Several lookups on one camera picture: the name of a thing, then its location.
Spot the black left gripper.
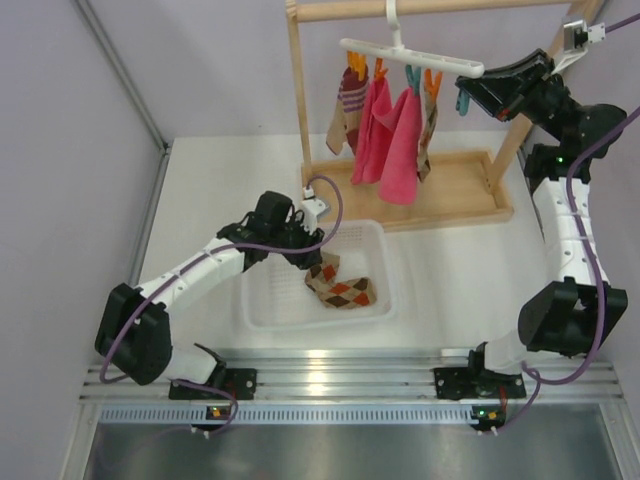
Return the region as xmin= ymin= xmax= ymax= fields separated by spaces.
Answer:
xmin=268 ymin=210 xmax=324 ymax=269

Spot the argyle beige orange sock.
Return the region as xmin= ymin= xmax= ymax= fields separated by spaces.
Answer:
xmin=417 ymin=93 xmax=438 ymax=182

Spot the beige maroon striped sock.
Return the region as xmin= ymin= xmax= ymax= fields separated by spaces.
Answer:
xmin=325 ymin=67 xmax=369 ymax=155

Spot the white clip hanger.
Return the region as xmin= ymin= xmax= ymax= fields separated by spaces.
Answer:
xmin=339 ymin=0 xmax=485 ymax=79

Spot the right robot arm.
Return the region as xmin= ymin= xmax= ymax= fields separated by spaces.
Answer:
xmin=456 ymin=50 xmax=633 ymax=397

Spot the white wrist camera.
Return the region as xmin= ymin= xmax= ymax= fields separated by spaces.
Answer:
xmin=552 ymin=16 xmax=606 ymax=74
xmin=300 ymin=186 xmax=331 ymax=234

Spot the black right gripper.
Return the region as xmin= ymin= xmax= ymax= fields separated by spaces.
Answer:
xmin=454 ymin=50 xmax=577 ymax=144

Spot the teal clip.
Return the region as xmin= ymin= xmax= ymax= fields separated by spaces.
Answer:
xmin=456 ymin=90 xmax=470 ymax=117
xmin=405 ymin=65 xmax=422 ymax=96

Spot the white plastic basket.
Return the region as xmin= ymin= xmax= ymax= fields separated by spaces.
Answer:
xmin=240 ymin=220 xmax=398 ymax=332

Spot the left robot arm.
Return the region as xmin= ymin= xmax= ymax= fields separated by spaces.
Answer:
xmin=94 ymin=188 xmax=329 ymax=397

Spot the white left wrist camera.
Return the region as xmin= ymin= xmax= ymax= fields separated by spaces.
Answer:
xmin=300 ymin=186 xmax=331 ymax=234

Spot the wooden drying rack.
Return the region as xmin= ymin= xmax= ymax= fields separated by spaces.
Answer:
xmin=285 ymin=1 xmax=596 ymax=231

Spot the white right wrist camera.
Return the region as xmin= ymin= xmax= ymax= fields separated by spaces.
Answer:
xmin=552 ymin=16 xmax=606 ymax=74

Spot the aluminium frame post left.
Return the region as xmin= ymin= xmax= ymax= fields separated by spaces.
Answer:
xmin=72 ymin=0 xmax=169 ymax=155

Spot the orange clip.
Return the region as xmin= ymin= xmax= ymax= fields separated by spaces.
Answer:
xmin=347 ymin=50 xmax=367 ymax=81
xmin=374 ymin=58 xmax=388 ymax=81
xmin=424 ymin=69 xmax=443 ymax=102

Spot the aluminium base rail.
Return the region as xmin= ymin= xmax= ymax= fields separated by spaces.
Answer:
xmin=77 ymin=347 xmax=626 ymax=436

